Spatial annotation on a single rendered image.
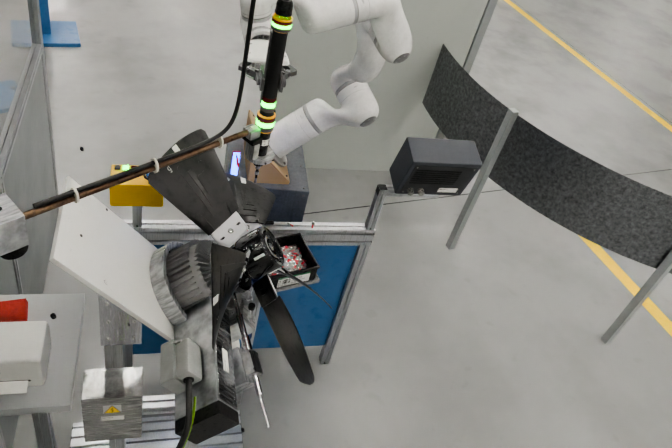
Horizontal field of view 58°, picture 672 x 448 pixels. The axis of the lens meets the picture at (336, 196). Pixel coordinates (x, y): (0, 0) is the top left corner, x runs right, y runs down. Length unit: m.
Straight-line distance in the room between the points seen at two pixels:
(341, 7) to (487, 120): 1.78
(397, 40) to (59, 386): 1.29
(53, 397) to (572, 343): 2.61
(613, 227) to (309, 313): 1.54
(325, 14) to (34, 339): 1.09
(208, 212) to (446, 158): 0.89
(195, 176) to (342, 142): 2.38
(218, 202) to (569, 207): 2.07
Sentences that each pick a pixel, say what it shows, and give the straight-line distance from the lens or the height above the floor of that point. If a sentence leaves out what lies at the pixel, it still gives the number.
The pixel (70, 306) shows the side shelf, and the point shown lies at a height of 0.86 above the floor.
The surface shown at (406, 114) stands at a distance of 3.81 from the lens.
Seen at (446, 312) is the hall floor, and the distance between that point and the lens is 3.30.
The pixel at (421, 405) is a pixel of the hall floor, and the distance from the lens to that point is 2.91.
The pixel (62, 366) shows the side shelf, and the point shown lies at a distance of 1.79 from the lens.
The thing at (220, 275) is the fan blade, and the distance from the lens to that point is 1.30.
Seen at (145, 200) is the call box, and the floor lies 1.01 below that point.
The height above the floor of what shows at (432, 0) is 1.19.
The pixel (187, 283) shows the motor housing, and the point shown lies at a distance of 1.56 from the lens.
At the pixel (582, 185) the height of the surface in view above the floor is 0.81.
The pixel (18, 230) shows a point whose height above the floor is 1.54.
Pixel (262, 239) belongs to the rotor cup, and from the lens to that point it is 1.53.
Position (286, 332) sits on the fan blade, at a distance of 1.57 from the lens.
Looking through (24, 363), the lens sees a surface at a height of 0.96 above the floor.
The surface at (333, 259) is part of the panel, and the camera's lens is 2.35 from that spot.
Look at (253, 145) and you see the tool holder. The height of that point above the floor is 1.51.
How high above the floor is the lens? 2.34
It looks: 39 degrees down
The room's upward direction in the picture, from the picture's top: 16 degrees clockwise
